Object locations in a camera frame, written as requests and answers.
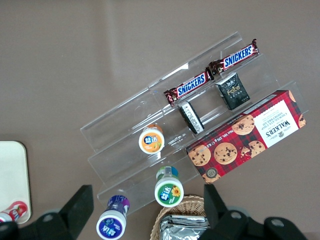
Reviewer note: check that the small black packet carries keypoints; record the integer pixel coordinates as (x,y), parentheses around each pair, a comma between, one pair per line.
(191,117)
(232,92)

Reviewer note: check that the aluminium foil tray stack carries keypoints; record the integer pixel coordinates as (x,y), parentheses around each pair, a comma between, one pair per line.
(180,228)

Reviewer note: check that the cream plastic tray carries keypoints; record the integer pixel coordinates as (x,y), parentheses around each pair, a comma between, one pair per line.
(12,175)

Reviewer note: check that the blue lid gum bottle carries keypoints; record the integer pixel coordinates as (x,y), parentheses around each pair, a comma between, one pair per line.
(111,226)

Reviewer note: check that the orange lid gum bottle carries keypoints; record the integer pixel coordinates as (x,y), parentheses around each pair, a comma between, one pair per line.
(151,141)

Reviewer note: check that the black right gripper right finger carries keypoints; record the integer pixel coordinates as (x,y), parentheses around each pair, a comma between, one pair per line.
(225,225)

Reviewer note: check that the green lid gum bottle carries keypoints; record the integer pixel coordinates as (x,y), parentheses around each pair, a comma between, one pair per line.
(168,192)

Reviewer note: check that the light oval wicker basket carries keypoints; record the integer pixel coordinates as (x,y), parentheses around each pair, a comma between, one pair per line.
(185,203)

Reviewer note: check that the Snickers chocolate bar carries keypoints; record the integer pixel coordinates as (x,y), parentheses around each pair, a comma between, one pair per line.
(235,58)
(190,87)

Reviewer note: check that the red tartan cookie box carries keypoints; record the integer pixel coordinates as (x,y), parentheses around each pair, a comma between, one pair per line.
(245,140)

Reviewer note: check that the red lid gum bottle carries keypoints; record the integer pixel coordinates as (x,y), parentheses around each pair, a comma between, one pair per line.
(16,211)

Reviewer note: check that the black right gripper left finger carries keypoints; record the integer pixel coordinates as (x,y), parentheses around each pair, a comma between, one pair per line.
(62,225)

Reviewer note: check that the clear acrylic step display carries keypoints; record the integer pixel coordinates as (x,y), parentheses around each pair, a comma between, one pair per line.
(120,125)

